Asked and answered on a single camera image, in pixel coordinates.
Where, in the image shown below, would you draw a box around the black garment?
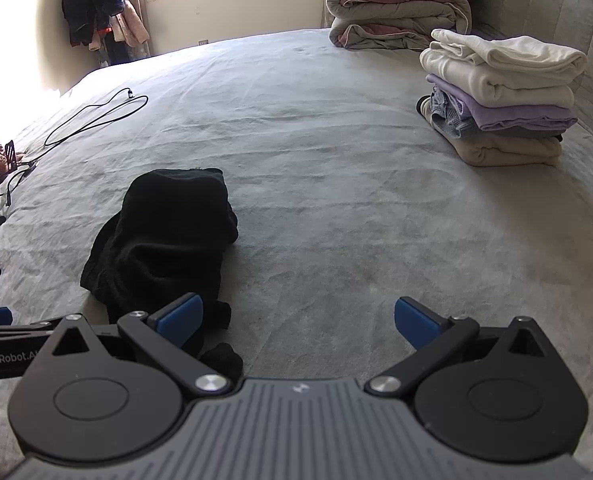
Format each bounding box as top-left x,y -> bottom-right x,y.
80,167 -> 244,382

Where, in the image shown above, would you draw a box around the grey and pink folded comforter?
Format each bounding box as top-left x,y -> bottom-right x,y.
325,0 -> 473,51

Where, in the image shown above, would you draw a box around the lavender folded garment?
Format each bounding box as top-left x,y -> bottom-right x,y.
426,74 -> 578,137

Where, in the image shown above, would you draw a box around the white folded garment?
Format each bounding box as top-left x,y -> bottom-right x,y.
430,29 -> 588,86

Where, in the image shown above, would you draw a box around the cream folded garment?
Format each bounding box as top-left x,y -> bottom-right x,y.
420,50 -> 575,109

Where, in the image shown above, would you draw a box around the grey bed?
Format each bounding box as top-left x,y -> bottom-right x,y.
0,27 -> 593,480

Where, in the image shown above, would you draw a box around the hanging clothes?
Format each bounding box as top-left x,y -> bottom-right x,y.
61,0 -> 150,63

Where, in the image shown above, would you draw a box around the black cable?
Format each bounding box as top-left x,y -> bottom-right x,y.
0,87 -> 150,206

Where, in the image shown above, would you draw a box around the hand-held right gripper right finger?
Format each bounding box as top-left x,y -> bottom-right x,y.
366,297 -> 553,398

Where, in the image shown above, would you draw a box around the blue-grey folded garment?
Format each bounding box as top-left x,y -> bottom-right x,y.
427,86 -> 478,139

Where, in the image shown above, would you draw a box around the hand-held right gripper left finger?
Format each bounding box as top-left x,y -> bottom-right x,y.
25,294 -> 232,397

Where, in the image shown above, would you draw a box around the black phone stand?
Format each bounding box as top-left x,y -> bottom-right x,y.
2,139 -> 20,171

